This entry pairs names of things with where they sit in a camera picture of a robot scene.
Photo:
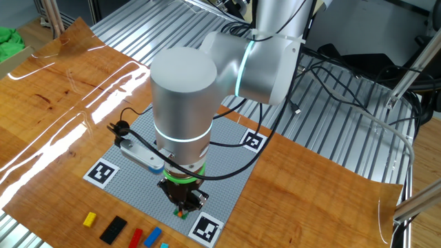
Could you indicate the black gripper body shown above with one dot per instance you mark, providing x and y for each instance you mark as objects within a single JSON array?
[{"x": 184, "y": 193}]

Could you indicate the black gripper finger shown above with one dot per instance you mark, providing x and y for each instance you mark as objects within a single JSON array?
[
  {"x": 180, "y": 207},
  {"x": 190, "y": 208}
]

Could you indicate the orange Lego plate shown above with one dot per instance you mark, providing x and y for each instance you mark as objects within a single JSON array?
[{"x": 180, "y": 214}]

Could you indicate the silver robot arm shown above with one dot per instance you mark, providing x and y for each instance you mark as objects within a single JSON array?
[{"x": 186, "y": 103}]

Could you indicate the green square Lego plate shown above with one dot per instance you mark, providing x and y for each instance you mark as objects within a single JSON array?
[{"x": 184, "y": 216}]

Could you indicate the blue Lego brick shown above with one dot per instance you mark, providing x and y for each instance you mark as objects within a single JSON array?
[{"x": 152, "y": 237}]

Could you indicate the cyan Lego plate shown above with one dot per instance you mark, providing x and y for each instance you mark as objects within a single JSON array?
[{"x": 164, "y": 245}]

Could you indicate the grey Lego baseplate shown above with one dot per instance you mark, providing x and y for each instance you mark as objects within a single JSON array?
[{"x": 224, "y": 172}]

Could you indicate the red Lego brick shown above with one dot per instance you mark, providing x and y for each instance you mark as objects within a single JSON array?
[{"x": 135, "y": 238}]

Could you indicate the black Lego plate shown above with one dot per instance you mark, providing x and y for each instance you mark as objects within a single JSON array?
[{"x": 113, "y": 230}]

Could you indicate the yellow Lego brick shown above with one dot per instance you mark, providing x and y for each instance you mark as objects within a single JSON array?
[{"x": 89, "y": 219}]

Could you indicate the black white fiducial marker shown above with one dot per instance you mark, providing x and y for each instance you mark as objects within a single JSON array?
[
  {"x": 101, "y": 173},
  {"x": 206, "y": 229},
  {"x": 254, "y": 141}
]

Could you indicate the wood pattern table mat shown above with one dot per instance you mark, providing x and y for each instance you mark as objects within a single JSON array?
[{"x": 310, "y": 193}]

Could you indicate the cardboard box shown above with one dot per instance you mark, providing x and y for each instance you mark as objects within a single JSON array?
[{"x": 13, "y": 62}]

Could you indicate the aluminium extrusion bar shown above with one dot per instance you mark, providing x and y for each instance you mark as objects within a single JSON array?
[
  {"x": 417, "y": 203},
  {"x": 410, "y": 74}
]

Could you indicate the bright green cloth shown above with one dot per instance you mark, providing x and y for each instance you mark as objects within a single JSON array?
[{"x": 8, "y": 41}]

